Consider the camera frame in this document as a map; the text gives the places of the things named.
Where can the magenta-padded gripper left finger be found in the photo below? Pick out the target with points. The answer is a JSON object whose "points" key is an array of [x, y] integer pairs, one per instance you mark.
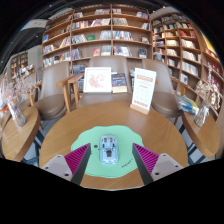
{"points": [[61, 165]]}

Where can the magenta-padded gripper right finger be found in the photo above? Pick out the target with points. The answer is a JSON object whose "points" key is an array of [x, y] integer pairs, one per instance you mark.
{"points": [[161, 165]]}

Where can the green cloud-shaped mouse pad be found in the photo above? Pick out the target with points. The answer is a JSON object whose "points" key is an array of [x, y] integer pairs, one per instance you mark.
{"points": [[110, 130]]}

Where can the round wooden side table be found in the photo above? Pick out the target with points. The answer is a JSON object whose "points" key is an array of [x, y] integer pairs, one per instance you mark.
{"points": [[203, 133], [18, 136]]}

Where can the brown upholstered chair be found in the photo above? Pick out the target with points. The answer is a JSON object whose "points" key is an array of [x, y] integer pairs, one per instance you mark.
{"points": [[165, 96], [53, 96]]}

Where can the white sign on wooden base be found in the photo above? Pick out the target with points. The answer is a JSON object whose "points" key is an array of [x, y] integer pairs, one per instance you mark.
{"points": [[144, 88]]}

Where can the glass vase with dried flowers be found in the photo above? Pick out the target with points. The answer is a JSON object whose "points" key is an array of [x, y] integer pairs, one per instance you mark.
{"points": [[206, 100], [15, 100]]}

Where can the dark cover book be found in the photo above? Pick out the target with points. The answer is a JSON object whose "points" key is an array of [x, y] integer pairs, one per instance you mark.
{"points": [[119, 82]]}

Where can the white framed picture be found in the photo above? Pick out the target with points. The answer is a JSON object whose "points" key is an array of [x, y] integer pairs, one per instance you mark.
{"points": [[97, 79]]}

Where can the small distant wooden bookshelf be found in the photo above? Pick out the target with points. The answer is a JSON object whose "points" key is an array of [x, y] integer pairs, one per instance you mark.
{"points": [[20, 65]]}

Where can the brown chair with wooden arms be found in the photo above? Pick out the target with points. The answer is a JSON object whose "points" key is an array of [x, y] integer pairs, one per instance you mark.
{"points": [[106, 61]]}

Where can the wide wooden bookshelf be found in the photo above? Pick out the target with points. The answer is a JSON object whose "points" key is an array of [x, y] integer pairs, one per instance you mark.
{"points": [[100, 36]]}

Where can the white hanging ceiling panel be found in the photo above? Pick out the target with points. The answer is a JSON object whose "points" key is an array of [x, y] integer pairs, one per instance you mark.
{"points": [[35, 24]]}

